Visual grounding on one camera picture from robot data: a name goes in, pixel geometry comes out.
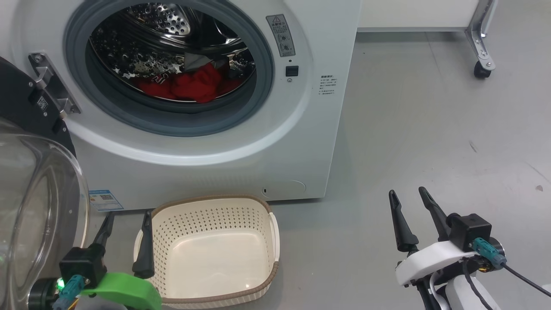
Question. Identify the white partition panel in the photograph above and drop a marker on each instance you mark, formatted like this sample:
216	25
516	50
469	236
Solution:
413	15

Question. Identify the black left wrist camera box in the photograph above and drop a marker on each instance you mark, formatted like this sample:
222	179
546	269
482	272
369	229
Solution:
82	265

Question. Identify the black caster wheel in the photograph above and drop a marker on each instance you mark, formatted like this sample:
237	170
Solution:
481	70

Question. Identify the cream perforated laundry basket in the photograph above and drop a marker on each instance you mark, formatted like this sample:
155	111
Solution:
215	258

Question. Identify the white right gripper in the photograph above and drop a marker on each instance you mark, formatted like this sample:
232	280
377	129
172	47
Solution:
426	260

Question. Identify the round white filter cover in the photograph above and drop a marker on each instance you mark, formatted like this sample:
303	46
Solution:
284	189

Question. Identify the round black glass washer door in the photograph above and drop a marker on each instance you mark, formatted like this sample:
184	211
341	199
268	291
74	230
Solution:
26	193

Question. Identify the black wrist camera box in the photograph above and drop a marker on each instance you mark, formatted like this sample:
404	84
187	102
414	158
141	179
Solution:
471	230
82	265

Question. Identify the white front-load washing machine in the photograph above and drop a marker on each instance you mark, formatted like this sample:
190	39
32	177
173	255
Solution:
301	142

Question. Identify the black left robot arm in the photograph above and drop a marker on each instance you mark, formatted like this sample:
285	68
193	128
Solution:
41	295

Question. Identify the metal partition leg bracket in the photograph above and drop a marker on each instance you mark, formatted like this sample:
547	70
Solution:
480	38

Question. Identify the blue energy label sticker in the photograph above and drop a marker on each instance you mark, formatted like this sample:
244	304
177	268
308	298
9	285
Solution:
105	200

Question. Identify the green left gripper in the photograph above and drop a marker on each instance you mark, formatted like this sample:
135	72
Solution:
129	290

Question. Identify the black door latch socket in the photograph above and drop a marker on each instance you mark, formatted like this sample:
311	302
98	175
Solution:
292	71

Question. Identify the stainless steel washer drum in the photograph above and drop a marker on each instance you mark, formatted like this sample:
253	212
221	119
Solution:
150	43

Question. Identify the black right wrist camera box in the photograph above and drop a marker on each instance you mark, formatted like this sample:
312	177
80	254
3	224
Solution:
471	230

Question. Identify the black text notice sticker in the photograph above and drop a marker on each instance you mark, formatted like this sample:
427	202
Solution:
327	87

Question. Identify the grey warning label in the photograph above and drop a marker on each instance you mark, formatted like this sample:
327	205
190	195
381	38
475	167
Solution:
280	35

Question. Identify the metal door hinge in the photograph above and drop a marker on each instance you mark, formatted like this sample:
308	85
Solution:
54	84

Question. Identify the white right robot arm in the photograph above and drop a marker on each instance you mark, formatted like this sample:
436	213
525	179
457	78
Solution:
456	296

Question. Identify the red basketball jersey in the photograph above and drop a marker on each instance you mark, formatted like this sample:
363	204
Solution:
193	84

